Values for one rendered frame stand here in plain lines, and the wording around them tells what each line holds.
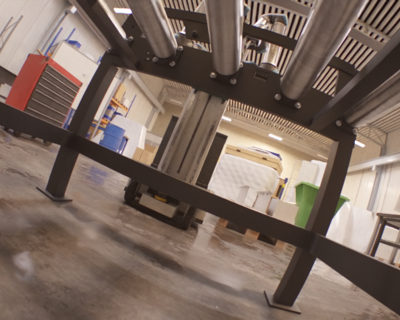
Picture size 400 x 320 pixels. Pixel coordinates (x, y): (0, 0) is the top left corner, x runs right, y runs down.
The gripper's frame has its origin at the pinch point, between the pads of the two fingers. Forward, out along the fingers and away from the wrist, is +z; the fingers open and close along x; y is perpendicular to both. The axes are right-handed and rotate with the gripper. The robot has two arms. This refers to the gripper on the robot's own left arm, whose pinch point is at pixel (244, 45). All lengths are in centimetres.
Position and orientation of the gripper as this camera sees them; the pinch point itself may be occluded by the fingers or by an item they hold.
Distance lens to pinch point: 145.1
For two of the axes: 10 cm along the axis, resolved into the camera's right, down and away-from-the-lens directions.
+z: -5.2, 7.3, -4.4
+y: 0.2, -5.1, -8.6
